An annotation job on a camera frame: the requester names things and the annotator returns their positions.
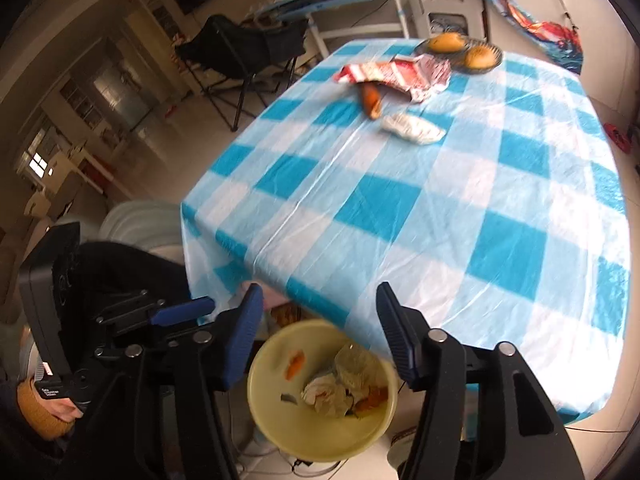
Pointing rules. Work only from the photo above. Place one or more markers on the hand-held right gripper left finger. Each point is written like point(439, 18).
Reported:
point(240, 340)

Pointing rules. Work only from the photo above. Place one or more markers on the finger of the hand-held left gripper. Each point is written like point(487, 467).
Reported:
point(182, 310)

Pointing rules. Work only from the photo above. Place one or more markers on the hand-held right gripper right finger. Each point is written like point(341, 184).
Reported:
point(395, 330)

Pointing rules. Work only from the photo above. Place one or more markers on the small carrot piece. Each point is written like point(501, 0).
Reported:
point(295, 364)

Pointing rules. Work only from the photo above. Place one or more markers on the yellow plastic bin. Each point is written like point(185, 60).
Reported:
point(270, 410)

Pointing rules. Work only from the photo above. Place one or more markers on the white paper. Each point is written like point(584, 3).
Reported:
point(325, 395)

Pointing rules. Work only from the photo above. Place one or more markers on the red orange flyer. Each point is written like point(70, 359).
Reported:
point(400, 72)

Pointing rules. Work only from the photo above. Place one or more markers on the person's left forearm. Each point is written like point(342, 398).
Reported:
point(35, 410)

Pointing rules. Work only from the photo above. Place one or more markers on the person's left hand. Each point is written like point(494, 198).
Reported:
point(65, 410)

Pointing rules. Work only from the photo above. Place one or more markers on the orange peel piece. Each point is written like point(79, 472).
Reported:
point(372, 400)

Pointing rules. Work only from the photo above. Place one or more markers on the white plastic tub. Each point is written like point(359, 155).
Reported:
point(145, 225)

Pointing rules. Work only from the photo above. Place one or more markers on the blue checked plastic tablecloth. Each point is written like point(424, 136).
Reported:
point(400, 210)

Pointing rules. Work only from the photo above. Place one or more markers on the white side table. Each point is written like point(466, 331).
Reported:
point(90, 165)

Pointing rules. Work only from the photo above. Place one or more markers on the white crumpled wrapper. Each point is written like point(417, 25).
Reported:
point(412, 127)

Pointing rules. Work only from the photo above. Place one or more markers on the orange sausage snack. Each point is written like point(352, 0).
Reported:
point(371, 100)

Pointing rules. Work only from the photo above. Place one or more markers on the black folding chair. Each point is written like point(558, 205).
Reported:
point(240, 47)

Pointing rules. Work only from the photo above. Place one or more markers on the ribbed glass fruit bowl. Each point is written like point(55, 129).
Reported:
point(459, 60)

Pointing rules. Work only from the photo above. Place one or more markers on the speckled yellow mango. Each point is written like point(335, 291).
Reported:
point(480, 56)

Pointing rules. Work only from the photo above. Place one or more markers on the smooth yellow mango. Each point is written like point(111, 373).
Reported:
point(447, 42)

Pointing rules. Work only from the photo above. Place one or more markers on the red item on floor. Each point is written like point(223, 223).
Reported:
point(617, 135)

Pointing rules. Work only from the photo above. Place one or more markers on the colourful printed cloth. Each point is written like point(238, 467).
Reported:
point(540, 30)

